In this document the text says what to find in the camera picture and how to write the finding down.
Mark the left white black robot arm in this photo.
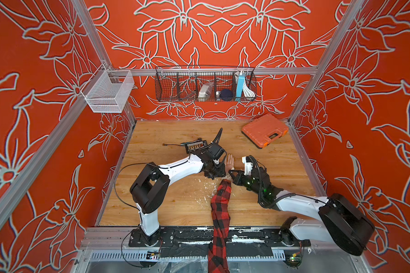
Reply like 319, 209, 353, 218
130, 151, 234, 246

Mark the red black plaid sleeve forearm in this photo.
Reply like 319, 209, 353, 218
208, 179, 232, 273

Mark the black wire basket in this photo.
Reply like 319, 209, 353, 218
155, 66, 257, 102

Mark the beige wrist watch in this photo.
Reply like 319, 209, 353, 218
224, 174, 233, 182

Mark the right black corrugated cable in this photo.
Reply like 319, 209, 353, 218
247, 155, 277, 209

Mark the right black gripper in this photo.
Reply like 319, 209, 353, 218
227, 170, 264, 198

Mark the clear plastic bag item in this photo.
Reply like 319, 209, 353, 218
198, 83, 214, 102

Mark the clear plastic bin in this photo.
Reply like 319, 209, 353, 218
83, 69, 135, 113

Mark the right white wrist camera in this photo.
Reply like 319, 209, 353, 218
242, 156, 254, 176

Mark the orange plastic tool case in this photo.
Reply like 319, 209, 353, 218
241, 114, 289, 149

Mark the pale mannequin hand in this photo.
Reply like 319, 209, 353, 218
224, 154, 234, 177

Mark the white cable bundle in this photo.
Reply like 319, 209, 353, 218
242, 81, 256, 100

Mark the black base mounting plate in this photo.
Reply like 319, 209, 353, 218
128, 226, 311, 248

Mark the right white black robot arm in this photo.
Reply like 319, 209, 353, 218
229, 169, 375, 256

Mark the dark blue round object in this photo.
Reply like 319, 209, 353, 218
219, 89, 233, 102

